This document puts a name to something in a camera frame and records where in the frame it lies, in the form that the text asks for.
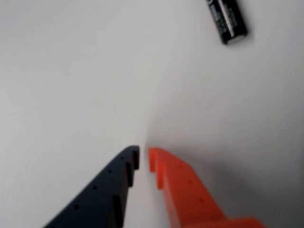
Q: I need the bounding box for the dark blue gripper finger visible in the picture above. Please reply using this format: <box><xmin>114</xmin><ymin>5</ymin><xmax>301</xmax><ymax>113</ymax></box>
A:
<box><xmin>44</xmin><ymin>145</ymin><xmax>141</xmax><ymax>228</ymax></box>

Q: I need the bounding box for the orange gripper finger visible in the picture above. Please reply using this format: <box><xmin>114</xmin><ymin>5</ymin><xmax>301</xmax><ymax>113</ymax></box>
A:
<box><xmin>148</xmin><ymin>147</ymin><xmax>267</xmax><ymax>228</ymax></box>

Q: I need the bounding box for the black cylindrical battery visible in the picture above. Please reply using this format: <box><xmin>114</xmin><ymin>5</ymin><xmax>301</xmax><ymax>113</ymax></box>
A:
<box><xmin>205</xmin><ymin>0</ymin><xmax>249</xmax><ymax>46</ymax></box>

